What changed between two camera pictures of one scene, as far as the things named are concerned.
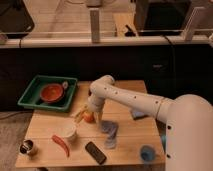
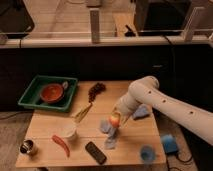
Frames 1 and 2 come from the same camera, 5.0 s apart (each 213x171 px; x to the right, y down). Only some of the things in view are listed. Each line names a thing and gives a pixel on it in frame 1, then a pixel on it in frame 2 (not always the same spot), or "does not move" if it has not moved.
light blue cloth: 110,129 does not move
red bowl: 51,92 does not move
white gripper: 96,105 -> 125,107
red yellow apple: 89,117 -> 114,121
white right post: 188,30 does not move
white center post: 95,25 does not move
